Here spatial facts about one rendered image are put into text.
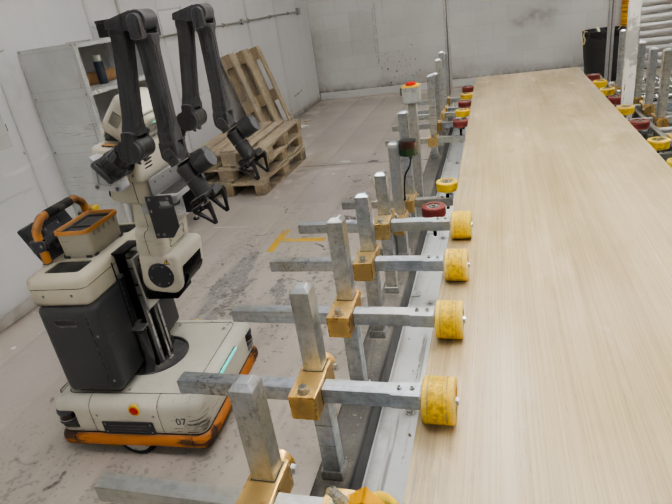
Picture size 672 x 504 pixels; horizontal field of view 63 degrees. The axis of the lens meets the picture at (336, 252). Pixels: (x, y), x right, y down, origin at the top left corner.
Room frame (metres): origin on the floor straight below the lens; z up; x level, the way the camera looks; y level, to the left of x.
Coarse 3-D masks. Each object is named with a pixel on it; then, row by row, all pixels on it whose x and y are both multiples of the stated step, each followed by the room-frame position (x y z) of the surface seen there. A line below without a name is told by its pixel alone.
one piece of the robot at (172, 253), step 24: (144, 168) 1.88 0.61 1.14; (120, 192) 1.93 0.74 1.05; (144, 192) 1.90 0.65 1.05; (144, 216) 1.93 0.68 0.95; (144, 240) 1.88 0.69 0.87; (168, 240) 1.91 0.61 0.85; (192, 240) 2.01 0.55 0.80; (144, 264) 1.89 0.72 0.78; (168, 264) 1.87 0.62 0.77; (168, 288) 1.87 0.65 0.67
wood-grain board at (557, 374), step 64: (512, 128) 2.57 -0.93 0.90; (576, 128) 2.40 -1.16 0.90; (512, 192) 1.73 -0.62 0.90; (576, 192) 1.65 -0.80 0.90; (640, 192) 1.57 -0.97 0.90; (512, 256) 1.27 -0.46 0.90; (576, 256) 1.22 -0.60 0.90; (640, 256) 1.17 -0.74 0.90; (512, 320) 0.98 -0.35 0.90; (576, 320) 0.95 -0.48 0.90; (640, 320) 0.92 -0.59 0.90; (512, 384) 0.78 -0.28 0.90; (576, 384) 0.76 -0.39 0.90; (640, 384) 0.73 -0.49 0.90; (448, 448) 0.66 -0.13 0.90; (512, 448) 0.64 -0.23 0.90; (576, 448) 0.62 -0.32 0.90; (640, 448) 0.60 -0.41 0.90
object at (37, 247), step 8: (56, 216) 2.17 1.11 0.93; (64, 216) 2.20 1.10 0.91; (32, 224) 2.05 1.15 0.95; (48, 224) 2.11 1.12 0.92; (56, 224) 2.13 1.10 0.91; (24, 232) 1.99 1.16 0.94; (48, 232) 2.07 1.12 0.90; (24, 240) 1.99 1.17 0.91; (32, 240) 1.95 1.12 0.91; (48, 240) 2.02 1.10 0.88; (56, 240) 2.07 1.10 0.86; (32, 248) 1.93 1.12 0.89; (40, 248) 1.93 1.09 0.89; (48, 248) 1.94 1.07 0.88; (56, 248) 2.05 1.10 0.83; (56, 256) 2.02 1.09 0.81
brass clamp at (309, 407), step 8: (328, 360) 0.84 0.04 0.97; (328, 368) 0.82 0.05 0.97; (336, 368) 0.85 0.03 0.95; (304, 376) 0.81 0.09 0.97; (312, 376) 0.80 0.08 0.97; (320, 376) 0.80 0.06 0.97; (328, 376) 0.82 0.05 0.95; (296, 384) 0.79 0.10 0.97; (312, 384) 0.78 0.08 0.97; (320, 384) 0.78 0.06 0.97; (296, 392) 0.76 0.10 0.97; (312, 392) 0.76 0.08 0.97; (320, 392) 0.77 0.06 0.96; (288, 400) 0.76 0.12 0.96; (296, 400) 0.75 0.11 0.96; (304, 400) 0.75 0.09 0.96; (312, 400) 0.74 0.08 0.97; (320, 400) 0.76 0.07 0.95; (296, 408) 0.75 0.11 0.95; (304, 408) 0.75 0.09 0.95; (312, 408) 0.74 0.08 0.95; (320, 408) 0.76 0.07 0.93; (296, 416) 0.75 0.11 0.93; (304, 416) 0.75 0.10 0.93; (312, 416) 0.74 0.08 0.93
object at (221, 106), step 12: (192, 12) 2.08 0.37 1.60; (204, 24) 2.08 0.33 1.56; (204, 36) 2.11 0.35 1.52; (204, 48) 2.11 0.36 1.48; (216, 48) 2.12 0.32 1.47; (204, 60) 2.11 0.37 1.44; (216, 60) 2.11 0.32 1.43; (216, 72) 2.11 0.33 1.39; (216, 84) 2.11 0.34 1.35; (216, 96) 2.11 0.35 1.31; (216, 108) 2.10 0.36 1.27; (228, 108) 2.12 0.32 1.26; (228, 120) 2.10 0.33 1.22
